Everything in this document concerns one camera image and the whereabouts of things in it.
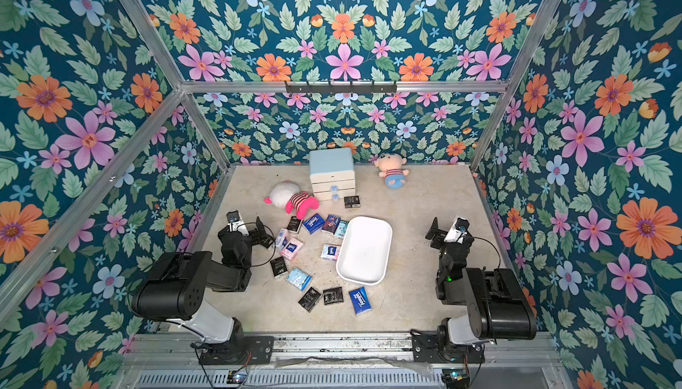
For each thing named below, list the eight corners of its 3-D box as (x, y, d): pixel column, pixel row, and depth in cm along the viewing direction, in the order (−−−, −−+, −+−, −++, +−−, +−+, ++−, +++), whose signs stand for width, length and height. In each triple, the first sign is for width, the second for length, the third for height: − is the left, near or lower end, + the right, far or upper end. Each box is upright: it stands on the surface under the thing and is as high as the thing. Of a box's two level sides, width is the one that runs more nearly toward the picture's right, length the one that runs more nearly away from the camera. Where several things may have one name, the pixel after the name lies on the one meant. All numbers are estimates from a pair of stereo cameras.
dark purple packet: (322, 229, 100) (321, 226, 98) (329, 216, 104) (328, 213, 102) (333, 233, 99) (332, 230, 97) (340, 220, 103) (340, 217, 101)
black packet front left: (299, 304, 84) (297, 302, 82) (312, 288, 87) (311, 285, 85) (310, 313, 82) (309, 311, 80) (322, 296, 85) (322, 294, 83)
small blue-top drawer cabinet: (312, 202, 109) (306, 176, 97) (316, 174, 119) (311, 147, 107) (355, 202, 109) (354, 176, 97) (355, 174, 119) (355, 147, 107)
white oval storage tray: (336, 288, 86) (335, 282, 82) (340, 225, 102) (339, 216, 98) (395, 288, 86) (396, 282, 82) (389, 224, 102) (391, 216, 98)
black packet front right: (324, 305, 83) (324, 303, 81) (323, 292, 86) (323, 289, 84) (344, 302, 84) (343, 299, 82) (342, 289, 87) (342, 286, 85)
